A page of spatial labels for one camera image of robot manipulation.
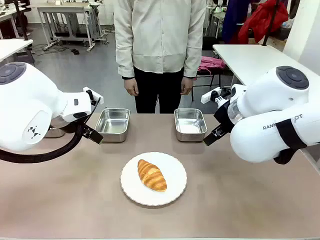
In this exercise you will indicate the rectangular steel container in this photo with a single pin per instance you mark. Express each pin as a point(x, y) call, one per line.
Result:
point(190, 123)
point(113, 123)
point(55, 132)

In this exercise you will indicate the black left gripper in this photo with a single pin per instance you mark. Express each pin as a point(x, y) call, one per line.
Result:
point(80, 128)

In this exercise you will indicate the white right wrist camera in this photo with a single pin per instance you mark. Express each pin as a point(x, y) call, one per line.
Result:
point(210, 96)

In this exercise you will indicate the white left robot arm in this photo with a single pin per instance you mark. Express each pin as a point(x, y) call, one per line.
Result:
point(30, 105)

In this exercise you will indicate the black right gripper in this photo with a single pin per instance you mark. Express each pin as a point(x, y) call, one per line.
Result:
point(223, 117)

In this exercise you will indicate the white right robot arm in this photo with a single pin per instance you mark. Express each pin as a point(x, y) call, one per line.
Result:
point(262, 145)

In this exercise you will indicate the person's left forearm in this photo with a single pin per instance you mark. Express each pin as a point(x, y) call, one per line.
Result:
point(193, 57)

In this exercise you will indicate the dark blue garment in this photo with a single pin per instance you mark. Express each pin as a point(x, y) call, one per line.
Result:
point(233, 20)

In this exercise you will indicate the pink cloth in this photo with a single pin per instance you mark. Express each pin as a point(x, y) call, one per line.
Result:
point(212, 63)

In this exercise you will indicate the person's right forearm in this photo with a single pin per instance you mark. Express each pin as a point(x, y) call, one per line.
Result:
point(125, 57)

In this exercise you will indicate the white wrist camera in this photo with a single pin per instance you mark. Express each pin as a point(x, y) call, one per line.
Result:
point(92, 93)
point(210, 96)

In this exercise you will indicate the grey workbench desk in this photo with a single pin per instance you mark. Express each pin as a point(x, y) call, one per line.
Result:
point(67, 15)

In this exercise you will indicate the black stand pole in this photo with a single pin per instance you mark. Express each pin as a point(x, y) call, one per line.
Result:
point(271, 22)
point(22, 22)

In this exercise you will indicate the red jacket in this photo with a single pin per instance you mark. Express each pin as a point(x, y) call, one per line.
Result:
point(262, 22)

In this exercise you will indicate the person's right hand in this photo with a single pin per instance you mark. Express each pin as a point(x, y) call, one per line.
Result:
point(131, 87)

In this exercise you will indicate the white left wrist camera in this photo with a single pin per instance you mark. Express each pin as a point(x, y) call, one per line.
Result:
point(92, 93)

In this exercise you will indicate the white scalloped plate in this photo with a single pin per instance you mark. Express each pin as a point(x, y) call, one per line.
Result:
point(175, 180)

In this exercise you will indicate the white side table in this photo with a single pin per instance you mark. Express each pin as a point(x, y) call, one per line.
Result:
point(12, 48)
point(250, 60)

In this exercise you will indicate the person's left hand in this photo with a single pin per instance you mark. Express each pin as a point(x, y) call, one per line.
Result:
point(186, 86)

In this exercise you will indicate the golden croissant bread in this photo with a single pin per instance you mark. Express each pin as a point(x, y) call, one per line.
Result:
point(152, 175)

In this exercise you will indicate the person in cream shirt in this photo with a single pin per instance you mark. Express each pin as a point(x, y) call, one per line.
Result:
point(160, 37)

